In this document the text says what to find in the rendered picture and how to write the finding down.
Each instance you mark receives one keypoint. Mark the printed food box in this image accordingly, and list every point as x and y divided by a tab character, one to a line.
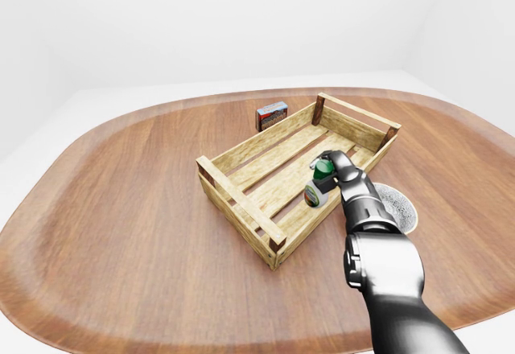
272	115

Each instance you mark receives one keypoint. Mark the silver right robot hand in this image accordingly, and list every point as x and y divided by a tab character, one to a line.
342	165

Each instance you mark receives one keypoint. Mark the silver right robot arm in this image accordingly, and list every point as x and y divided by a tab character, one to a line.
382	265

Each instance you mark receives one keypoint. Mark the patterned bowl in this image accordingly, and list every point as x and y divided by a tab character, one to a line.
400	208

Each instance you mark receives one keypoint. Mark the green-capped salad dressing bottle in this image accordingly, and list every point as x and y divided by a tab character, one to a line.
321	170

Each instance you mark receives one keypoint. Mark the wooden slat tray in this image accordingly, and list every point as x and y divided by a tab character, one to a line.
277	177

